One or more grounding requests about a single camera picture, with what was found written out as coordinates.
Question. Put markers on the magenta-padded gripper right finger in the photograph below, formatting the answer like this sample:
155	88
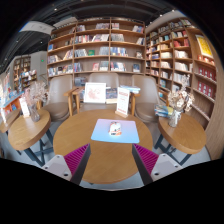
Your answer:
146	159

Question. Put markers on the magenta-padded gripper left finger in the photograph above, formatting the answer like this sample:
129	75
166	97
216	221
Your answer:
77	159

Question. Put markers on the white and orange computer mouse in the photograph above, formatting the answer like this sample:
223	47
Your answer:
115	128

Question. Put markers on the pink-blue gradient mouse pad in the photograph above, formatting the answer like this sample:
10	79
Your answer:
100	133

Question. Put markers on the round wooden side table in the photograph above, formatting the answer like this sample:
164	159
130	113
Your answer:
8	123
26	133
185	136

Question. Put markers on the glass vase with cream flowers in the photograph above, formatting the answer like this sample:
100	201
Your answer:
174	118

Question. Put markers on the pile of blue books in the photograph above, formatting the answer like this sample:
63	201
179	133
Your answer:
162	110

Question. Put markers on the beige armchair with wooden arms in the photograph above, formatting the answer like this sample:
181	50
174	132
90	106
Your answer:
145	105
57	105
103	79

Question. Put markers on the glass vase with pink flowers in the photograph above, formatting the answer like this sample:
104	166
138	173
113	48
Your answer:
34	115

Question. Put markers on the white sign on wooden stand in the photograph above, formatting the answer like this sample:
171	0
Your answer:
123	101

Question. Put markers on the white picture board, red print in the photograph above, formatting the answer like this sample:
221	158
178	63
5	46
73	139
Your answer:
95	92

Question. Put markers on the light blue book stack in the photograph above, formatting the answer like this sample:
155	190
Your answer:
131	89

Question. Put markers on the dark book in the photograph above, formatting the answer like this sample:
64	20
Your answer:
111	95

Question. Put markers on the small white card stand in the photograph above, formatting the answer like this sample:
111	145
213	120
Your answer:
24	107

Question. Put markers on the orange display counter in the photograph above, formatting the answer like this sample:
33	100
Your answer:
8	103

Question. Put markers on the tall wooden bookshelf unit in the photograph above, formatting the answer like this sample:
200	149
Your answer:
193	73

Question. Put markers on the small distant wooden bookshelf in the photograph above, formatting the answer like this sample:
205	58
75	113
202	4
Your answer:
23	71

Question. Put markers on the wide wooden bookshelf unit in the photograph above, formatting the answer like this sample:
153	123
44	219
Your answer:
96	50

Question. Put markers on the white hanging ceiling panel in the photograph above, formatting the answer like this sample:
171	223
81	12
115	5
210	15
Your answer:
36	27

